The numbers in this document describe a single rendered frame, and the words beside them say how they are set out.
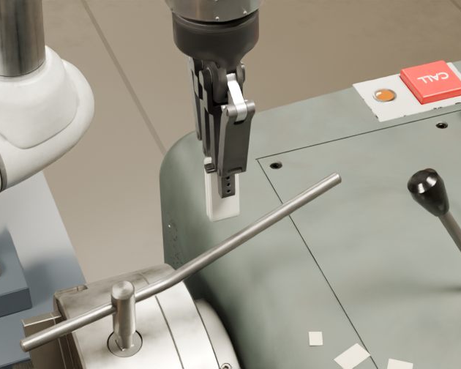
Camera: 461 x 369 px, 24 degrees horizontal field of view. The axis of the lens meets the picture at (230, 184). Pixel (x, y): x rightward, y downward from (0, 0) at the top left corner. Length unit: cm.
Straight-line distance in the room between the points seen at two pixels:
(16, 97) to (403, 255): 73
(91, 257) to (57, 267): 105
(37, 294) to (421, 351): 87
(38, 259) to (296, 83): 174
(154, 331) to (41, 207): 88
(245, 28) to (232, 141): 11
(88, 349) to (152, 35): 263
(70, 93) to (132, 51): 186
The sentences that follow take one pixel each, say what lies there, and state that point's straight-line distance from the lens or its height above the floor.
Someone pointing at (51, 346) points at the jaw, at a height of 118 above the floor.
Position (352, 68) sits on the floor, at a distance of 347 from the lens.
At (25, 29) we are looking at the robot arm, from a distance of 157.
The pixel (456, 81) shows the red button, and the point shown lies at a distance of 131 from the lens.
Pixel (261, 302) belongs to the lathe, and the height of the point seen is 125.
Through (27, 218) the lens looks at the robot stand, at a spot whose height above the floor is 75.
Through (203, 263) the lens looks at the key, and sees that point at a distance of 100.
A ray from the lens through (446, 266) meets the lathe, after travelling 110.
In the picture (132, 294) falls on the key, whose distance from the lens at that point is 97.
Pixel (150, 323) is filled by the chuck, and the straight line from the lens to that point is 105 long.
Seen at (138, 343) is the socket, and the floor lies 123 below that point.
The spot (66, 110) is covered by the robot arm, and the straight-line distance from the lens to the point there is 168.
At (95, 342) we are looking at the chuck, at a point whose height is 124.
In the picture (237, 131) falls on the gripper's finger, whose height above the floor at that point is 144.
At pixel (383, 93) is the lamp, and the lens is 129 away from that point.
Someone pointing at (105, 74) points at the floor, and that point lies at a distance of 344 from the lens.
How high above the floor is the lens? 204
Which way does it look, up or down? 42 degrees down
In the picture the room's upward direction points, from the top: straight up
